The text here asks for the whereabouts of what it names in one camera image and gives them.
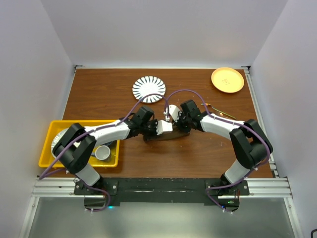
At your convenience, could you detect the brown cloth napkin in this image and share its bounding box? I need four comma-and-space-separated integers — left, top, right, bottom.
143, 129, 190, 142

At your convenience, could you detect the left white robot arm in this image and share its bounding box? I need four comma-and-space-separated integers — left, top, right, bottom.
52, 106, 159, 194

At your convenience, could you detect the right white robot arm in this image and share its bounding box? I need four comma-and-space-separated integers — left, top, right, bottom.
168, 100, 273, 195

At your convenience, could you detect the iridescent fork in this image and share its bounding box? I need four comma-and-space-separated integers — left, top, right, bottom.
201, 103, 228, 115

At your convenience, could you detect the copper spoon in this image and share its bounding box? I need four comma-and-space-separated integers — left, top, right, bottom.
218, 112, 236, 120

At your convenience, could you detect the white blue striped plate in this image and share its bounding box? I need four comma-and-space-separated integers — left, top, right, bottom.
132, 76, 166, 104

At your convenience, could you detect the white grey mug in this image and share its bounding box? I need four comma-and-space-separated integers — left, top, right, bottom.
92, 145, 111, 162

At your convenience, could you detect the orange plate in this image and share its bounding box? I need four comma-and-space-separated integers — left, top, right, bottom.
211, 67, 244, 94

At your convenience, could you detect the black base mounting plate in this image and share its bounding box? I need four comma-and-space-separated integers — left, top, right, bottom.
74, 178, 250, 210

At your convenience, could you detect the white paper plate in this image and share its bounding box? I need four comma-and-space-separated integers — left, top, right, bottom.
51, 128, 68, 158

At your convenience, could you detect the yellow plastic bin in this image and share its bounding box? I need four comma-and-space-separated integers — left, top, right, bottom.
38, 120, 120, 168

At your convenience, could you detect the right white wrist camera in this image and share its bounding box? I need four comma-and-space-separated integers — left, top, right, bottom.
163, 105, 180, 122

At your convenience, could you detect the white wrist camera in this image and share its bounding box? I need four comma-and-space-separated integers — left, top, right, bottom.
156, 120, 173, 135
163, 105, 180, 122

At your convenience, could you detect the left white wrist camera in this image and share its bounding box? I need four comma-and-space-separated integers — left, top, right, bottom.
156, 120, 173, 135

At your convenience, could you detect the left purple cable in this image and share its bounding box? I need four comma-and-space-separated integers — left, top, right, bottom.
38, 93, 170, 213

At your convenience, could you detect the aluminium frame rail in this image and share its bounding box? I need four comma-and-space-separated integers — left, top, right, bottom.
32, 178, 292, 198

